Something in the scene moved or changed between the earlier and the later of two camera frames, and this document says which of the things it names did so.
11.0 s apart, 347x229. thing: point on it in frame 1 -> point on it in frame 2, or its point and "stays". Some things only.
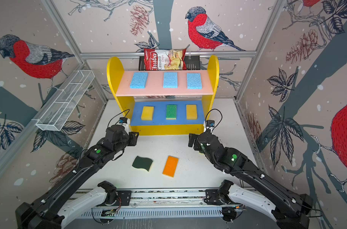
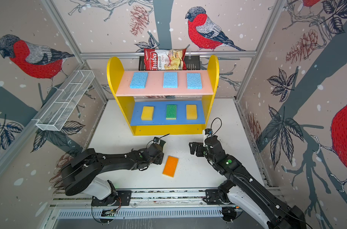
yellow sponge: x=147 y=113 stays
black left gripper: x=134 y=138 -> x=159 y=160
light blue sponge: x=170 y=80 stays
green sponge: x=171 y=112 stays
